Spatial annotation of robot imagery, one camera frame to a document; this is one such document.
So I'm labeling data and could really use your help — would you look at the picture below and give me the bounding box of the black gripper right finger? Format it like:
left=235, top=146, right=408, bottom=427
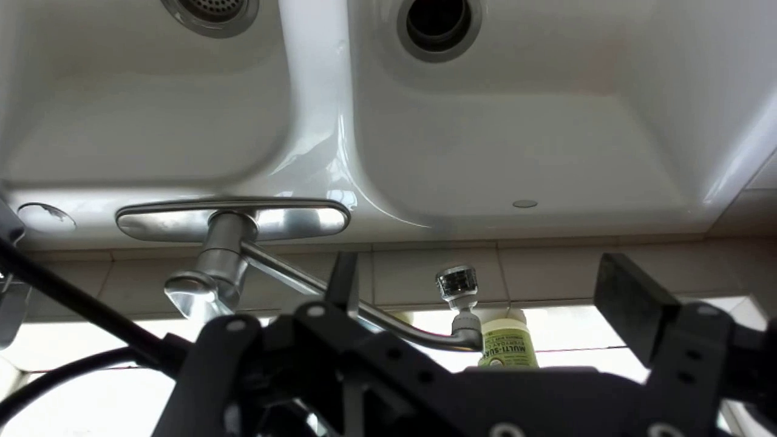
left=592, top=253, right=680, bottom=366

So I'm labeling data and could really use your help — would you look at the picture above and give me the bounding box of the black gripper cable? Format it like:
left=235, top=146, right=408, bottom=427
left=0, top=197, right=196, bottom=427

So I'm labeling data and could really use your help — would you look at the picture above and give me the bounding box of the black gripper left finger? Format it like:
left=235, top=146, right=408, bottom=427
left=325, top=253, right=356, bottom=314

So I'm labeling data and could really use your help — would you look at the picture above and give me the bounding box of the white double basin sink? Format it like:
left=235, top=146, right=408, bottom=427
left=0, top=0, right=777, bottom=247

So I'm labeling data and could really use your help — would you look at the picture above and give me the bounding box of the green soap bottle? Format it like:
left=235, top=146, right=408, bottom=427
left=477, top=309, right=536, bottom=370

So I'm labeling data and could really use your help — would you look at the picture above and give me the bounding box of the metal sink drain strainer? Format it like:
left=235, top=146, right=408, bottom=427
left=161, top=0, right=260, bottom=40

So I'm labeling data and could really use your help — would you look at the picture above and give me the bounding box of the chrome kitchen faucet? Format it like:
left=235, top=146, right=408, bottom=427
left=113, top=197, right=484, bottom=353

